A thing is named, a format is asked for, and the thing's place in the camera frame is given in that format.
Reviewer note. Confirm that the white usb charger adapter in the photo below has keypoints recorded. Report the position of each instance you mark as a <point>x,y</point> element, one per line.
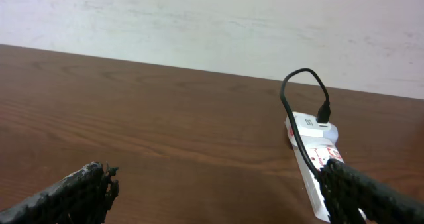
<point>307,125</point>

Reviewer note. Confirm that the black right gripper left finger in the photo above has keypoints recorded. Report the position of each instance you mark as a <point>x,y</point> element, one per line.
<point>84,196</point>

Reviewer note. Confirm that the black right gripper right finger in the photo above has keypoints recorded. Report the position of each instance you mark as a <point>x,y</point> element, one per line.
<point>352,197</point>

